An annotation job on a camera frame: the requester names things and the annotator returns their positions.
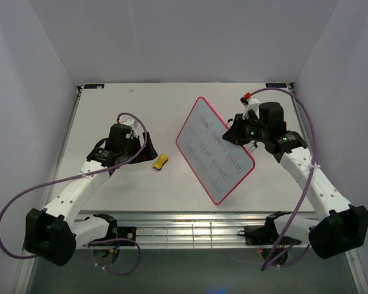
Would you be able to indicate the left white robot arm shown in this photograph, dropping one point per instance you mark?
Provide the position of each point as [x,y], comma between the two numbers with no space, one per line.
[52,232]

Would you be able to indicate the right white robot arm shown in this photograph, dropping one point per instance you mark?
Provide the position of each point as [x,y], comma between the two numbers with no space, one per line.
[340,225]

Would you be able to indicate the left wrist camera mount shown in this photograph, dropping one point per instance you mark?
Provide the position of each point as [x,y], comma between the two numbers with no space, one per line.
[132,123]

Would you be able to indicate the yellow whiteboard eraser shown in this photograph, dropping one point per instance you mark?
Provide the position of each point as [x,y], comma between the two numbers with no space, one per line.
[159,163]

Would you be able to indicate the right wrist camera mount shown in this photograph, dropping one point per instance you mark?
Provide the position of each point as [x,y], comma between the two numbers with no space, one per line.
[251,103]

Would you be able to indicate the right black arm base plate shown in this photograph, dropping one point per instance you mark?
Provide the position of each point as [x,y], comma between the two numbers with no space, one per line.
[261,235]

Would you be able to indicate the aluminium table edge rail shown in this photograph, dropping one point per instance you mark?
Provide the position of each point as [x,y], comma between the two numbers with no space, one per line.
[187,231]

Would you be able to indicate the left blue table label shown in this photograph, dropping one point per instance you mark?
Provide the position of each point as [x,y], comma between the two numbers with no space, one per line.
[94,86]

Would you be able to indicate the right blue table label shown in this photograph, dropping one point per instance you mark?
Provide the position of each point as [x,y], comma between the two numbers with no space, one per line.
[276,85]

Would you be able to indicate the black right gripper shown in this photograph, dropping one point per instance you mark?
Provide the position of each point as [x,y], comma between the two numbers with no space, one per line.
[235,134]

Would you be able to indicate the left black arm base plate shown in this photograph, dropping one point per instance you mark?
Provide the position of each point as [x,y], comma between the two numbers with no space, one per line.
[120,236]

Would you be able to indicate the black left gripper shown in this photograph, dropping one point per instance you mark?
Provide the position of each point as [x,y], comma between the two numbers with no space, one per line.
[148,153]

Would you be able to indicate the pink framed whiteboard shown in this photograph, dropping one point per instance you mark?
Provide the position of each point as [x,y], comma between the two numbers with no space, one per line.
[218,165]

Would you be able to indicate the blue table label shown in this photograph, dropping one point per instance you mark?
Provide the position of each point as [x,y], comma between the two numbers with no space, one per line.
[94,86]
[276,85]

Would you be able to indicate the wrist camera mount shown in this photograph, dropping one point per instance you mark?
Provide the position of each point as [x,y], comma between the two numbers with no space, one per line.
[251,103]
[132,123]

